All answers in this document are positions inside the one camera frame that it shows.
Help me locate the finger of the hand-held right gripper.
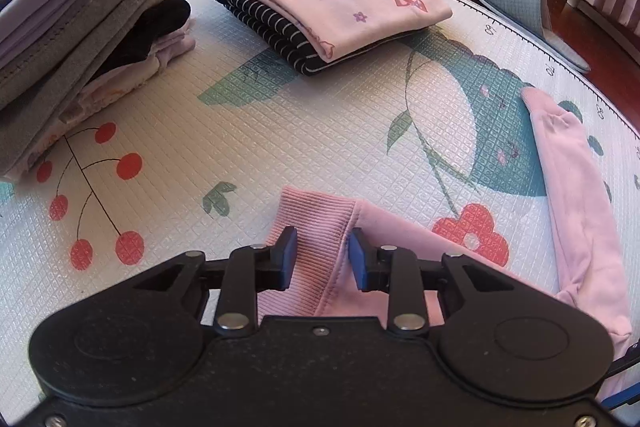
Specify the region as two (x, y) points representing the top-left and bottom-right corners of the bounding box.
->
(602, 343), (640, 408)

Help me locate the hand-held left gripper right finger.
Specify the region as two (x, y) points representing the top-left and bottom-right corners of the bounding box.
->
(348, 229), (506, 337)

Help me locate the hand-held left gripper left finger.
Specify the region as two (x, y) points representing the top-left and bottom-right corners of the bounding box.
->
(132, 226), (299, 338)

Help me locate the pink sweatshirt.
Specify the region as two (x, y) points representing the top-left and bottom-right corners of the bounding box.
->
(257, 87), (636, 358)

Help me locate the stack of grey purple clothes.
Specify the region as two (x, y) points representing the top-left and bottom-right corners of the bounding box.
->
(0, 0), (196, 182)

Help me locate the animal print play mat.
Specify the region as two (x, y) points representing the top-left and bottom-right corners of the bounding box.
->
(0, 0), (640, 323)

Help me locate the folded dark striped garment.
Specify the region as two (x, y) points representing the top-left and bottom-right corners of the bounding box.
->
(210, 0), (341, 75)

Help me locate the folded pink floral garment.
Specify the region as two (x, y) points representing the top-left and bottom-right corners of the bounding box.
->
(232, 0), (453, 62)

